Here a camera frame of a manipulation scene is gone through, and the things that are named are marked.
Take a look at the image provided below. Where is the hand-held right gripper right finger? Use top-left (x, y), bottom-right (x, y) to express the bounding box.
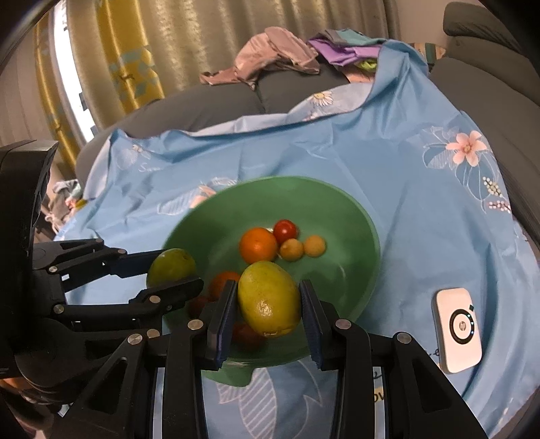
top-left (299, 279), bottom-right (490, 439)

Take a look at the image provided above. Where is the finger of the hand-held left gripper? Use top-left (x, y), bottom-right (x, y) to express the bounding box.
top-left (33, 237), bottom-right (169, 296)
top-left (53, 276), bottom-right (204, 324)

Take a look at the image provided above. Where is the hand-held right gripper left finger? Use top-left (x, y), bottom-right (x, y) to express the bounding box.
top-left (51, 279), bottom-right (238, 439)

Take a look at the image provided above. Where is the green mango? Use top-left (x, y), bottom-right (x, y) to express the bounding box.
top-left (146, 248), bottom-right (197, 290)

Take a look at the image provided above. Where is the orange-red tomato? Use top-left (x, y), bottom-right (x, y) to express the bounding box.
top-left (209, 271), bottom-right (241, 300)

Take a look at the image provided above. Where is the yellow-green mango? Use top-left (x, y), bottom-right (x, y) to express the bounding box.
top-left (237, 261), bottom-right (302, 338)

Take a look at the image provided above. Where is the small yellow kumquat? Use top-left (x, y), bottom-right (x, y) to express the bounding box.
top-left (304, 235), bottom-right (327, 257)
top-left (280, 238), bottom-right (304, 261)

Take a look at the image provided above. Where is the small red tomato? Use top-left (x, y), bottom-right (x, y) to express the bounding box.
top-left (273, 219), bottom-right (298, 244)

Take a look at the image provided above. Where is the green bowl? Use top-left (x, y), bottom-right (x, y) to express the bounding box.
top-left (162, 175), bottom-right (380, 387)

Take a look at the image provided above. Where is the crumpled grey cloth pile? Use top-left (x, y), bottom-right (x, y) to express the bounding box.
top-left (46, 179), bottom-right (87, 231)

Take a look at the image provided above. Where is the orange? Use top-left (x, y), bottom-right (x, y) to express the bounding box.
top-left (239, 227), bottom-right (279, 263)

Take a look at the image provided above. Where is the beige curtain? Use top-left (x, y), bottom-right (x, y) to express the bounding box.
top-left (0, 55), bottom-right (81, 170)
top-left (67, 0), bottom-right (401, 123)

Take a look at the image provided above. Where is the bright window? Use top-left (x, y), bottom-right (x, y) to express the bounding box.
top-left (51, 8), bottom-right (97, 144)

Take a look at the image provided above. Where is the white pocket device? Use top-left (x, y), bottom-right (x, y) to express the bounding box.
top-left (431, 287), bottom-right (484, 374)

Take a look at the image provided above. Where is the blue floral cloth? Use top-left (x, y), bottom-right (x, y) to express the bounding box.
top-left (55, 40), bottom-right (528, 439)

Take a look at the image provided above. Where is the yellow patterned curtain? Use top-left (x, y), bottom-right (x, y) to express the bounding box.
top-left (34, 21), bottom-right (165, 157)

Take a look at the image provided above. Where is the grey sofa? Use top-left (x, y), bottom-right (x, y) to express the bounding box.
top-left (76, 0), bottom-right (540, 254)

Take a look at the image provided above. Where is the pink-grey garment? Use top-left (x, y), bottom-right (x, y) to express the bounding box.
top-left (199, 27), bottom-right (321, 87)

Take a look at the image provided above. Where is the purple garment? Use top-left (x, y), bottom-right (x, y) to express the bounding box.
top-left (308, 36), bottom-right (380, 67)

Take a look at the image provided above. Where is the teal garment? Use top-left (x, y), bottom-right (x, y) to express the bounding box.
top-left (331, 29), bottom-right (382, 45)

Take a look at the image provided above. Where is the patterned cushion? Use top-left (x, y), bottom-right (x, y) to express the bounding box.
top-left (411, 41), bottom-right (447, 60)

